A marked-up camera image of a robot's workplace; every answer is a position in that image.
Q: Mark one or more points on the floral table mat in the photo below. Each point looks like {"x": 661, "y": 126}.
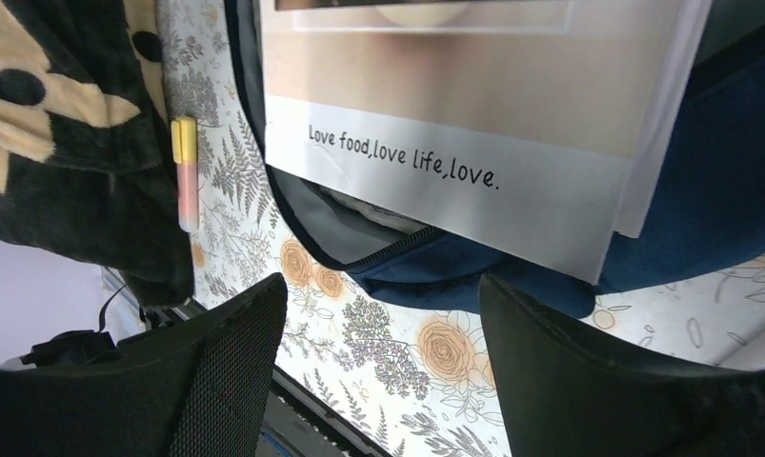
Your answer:
{"x": 415, "y": 382}

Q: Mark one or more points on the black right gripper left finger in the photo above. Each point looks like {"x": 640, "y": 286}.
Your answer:
{"x": 193, "y": 388}

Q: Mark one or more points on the pink highlighter pen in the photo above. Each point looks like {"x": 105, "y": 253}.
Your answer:
{"x": 185, "y": 156}

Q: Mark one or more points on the navy blue backpack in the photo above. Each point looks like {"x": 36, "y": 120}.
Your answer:
{"x": 706, "y": 213}

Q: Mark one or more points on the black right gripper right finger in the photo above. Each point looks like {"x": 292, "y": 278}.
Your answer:
{"x": 568, "y": 389}

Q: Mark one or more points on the black floral blanket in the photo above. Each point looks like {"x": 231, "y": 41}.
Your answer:
{"x": 86, "y": 168}

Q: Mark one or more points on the beige tape box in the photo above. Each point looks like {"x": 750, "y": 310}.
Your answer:
{"x": 524, "y": 126}

